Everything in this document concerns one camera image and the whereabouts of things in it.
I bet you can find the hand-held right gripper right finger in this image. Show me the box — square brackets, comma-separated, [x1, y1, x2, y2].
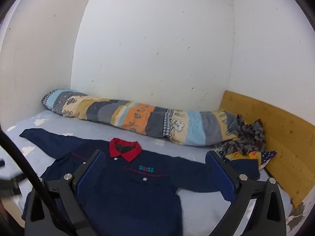
[205, 149, 287, 236]

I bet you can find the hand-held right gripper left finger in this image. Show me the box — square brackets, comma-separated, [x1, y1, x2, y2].
[23, 149, 109, 236]

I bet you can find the navy jacket with red collar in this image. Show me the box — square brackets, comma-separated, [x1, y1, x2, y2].
[19, 128, 261, 236]

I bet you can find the light blue cloud bed sheet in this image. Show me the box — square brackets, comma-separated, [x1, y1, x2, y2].
[0, 109, 296, 236]

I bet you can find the yellow and navy dotted cloth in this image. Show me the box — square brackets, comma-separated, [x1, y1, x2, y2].
[224, 150, 277, 170]

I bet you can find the dark floral cloth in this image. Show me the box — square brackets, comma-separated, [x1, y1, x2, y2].
[214, 114, 267, 156]

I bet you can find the wooden headboard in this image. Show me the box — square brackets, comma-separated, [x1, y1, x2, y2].
[219, 90, 315, 209]

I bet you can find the rolled patchwork quilt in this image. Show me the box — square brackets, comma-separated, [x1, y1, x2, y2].
[41, 88, 243, 147]

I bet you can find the black cable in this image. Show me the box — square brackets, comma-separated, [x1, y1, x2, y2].
[0, 130, 91, 236]

